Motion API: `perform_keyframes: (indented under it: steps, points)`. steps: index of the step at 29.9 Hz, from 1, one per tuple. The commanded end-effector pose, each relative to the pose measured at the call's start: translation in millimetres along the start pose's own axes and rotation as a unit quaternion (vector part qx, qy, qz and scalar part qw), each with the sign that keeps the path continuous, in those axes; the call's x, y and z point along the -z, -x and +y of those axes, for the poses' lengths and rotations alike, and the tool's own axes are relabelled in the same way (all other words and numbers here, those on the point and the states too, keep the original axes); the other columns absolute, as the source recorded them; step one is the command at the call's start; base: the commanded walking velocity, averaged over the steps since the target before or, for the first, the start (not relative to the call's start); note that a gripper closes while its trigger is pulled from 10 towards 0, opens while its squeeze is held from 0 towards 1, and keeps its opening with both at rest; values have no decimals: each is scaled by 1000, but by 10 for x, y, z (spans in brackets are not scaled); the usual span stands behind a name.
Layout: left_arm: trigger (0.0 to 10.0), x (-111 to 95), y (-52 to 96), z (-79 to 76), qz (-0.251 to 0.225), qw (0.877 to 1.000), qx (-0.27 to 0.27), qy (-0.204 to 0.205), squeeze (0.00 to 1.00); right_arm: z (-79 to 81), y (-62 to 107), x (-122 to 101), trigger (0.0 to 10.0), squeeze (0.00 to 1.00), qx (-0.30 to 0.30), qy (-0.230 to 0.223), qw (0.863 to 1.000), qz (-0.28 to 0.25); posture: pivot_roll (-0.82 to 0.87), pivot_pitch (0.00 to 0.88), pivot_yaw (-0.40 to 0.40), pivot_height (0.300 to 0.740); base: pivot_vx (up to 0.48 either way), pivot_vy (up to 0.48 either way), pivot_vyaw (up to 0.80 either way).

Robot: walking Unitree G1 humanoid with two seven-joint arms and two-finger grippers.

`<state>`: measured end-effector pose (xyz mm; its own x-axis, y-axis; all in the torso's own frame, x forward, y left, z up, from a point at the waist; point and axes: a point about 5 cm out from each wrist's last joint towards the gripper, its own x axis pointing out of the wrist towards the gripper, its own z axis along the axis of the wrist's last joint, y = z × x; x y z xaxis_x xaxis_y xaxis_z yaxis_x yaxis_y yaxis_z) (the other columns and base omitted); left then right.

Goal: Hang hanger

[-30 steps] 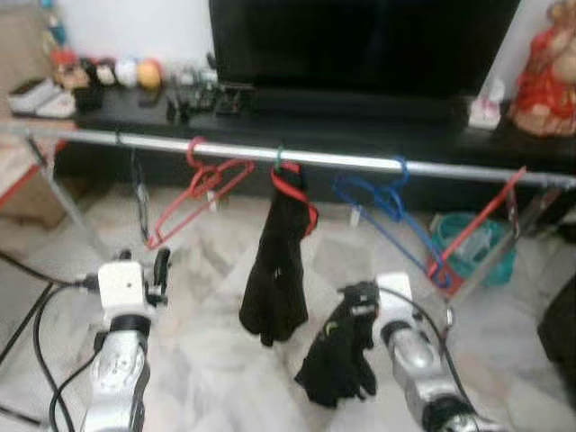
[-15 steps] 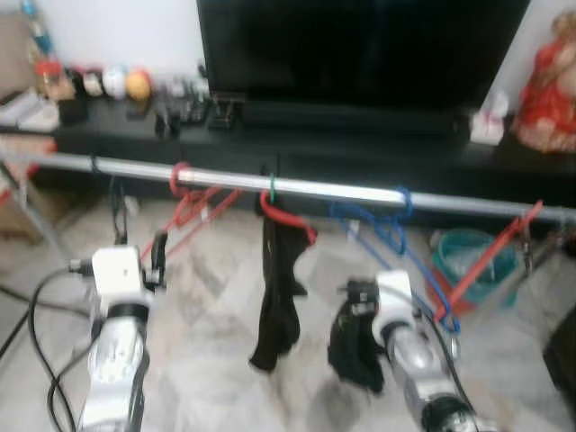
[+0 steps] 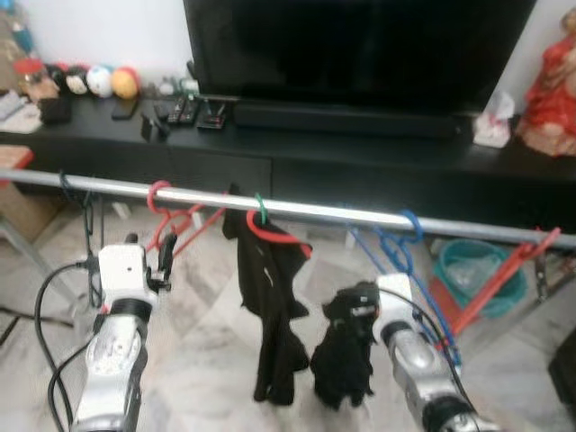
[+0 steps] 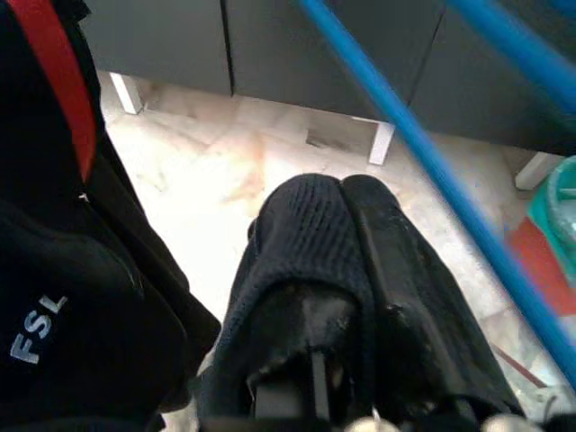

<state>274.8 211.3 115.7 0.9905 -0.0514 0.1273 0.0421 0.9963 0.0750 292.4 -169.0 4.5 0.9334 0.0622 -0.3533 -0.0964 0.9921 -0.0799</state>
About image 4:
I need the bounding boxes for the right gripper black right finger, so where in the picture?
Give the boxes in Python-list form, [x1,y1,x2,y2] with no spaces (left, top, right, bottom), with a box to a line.
[341,174,526,420]

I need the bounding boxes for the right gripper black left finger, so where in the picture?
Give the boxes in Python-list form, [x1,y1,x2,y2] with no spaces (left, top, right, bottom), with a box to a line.
[248,282,362,384]

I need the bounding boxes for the black shirt with green logo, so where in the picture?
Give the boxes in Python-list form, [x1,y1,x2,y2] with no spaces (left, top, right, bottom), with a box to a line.
[196,173,377,432]

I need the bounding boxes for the blue plastic hanger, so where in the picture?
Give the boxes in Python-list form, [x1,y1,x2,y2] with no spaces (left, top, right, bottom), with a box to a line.
[296,0,576,392]

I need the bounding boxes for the red plastic hanger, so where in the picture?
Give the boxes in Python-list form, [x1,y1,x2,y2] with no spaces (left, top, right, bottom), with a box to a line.
[17,0,98,184]

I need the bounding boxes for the orange bin with teal liner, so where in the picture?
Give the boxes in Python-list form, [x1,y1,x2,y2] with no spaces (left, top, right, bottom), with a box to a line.
[507,155,576,316]

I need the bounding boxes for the black garment with FSL print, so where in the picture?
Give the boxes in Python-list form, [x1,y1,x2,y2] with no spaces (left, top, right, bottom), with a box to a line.
[0,0,222,432]

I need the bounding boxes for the black TV cabinet white legs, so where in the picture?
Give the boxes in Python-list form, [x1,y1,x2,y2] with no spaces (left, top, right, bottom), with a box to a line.
[80,0,576,191]

